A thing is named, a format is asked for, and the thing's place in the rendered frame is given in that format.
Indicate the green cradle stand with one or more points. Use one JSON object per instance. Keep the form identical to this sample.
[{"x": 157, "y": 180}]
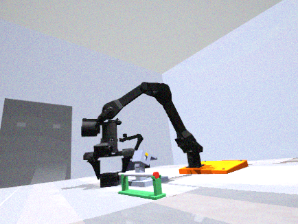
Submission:
[{"x": 157, "y": 194}]

